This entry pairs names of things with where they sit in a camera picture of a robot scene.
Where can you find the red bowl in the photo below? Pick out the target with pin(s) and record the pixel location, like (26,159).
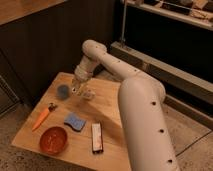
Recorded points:
(53,140)

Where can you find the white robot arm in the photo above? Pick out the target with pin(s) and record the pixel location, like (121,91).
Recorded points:
(140,98)

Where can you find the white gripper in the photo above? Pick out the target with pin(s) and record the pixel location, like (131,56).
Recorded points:
(76,83)

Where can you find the orange toy carrot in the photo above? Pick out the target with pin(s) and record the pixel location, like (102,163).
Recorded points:
(43,115)

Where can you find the clear plastic bottle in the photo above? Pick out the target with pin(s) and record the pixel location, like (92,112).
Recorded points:
(86,93)

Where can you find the metal shelf rack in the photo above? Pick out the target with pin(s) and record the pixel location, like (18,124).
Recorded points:
(176,49)

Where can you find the blue cup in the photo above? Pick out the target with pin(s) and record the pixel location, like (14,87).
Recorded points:
(63,92)

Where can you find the blue sponge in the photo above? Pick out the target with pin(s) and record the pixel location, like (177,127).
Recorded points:
(74,122)

